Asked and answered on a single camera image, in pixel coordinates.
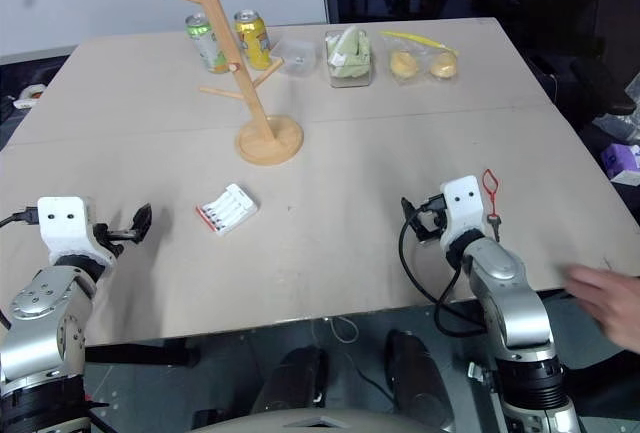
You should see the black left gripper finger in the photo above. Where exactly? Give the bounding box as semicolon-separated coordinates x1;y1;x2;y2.
105;228;144;246
130;202;153;235

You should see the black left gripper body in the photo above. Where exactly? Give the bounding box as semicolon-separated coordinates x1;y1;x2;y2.
91;222;125;258

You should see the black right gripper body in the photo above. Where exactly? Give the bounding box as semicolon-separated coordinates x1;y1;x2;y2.
418;193;452;240

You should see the person's bare hand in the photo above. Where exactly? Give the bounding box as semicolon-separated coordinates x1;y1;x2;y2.
563;264;640;355

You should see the white battery charger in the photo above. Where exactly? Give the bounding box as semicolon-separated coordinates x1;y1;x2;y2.
194;182;262;239

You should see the clear bag of yellow cakes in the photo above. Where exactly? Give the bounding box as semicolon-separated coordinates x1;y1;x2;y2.
377;29;461;86

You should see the wooden branch tree rack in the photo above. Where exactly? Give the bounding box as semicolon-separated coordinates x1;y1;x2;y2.
133;0;305;167

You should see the clear box with green cloth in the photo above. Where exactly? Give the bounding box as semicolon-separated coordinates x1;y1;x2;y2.
323;23;377;90

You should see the white tape roll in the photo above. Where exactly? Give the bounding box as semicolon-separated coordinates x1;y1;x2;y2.
12;83;47;110

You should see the green drink can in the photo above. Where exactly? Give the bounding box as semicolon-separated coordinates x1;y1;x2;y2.
184;13;233;76

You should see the small clear plastic box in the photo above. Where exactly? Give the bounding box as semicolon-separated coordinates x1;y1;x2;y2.
272;38;320;77

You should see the purple box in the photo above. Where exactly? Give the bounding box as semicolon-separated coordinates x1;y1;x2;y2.
599;142;640;180

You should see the crumpled clear plastic bag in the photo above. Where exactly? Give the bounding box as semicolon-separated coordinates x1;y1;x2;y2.
592;111;640;145

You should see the yellow drink can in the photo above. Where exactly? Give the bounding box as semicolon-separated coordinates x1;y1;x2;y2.
233;9;274;72

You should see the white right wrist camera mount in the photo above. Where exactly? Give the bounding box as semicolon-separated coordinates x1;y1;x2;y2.
439;175;489;255

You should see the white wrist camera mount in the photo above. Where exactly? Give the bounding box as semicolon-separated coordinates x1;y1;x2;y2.
36;195;116;267
439;175;489;255

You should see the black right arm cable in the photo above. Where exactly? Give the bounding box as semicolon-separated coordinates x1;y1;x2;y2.
398;205;490;338

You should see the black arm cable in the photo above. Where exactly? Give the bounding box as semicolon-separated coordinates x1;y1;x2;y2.
0;207;42;228
398;205;490;338

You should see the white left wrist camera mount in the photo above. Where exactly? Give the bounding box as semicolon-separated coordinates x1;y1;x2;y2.
36;195;116;267

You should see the key with red strap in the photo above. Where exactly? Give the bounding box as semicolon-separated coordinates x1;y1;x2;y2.
481;168;503;244

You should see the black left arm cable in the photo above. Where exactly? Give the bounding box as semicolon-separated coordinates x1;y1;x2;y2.
0;207;42;228

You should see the thin white cable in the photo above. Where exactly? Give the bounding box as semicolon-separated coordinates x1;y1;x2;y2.
325;316;360;345

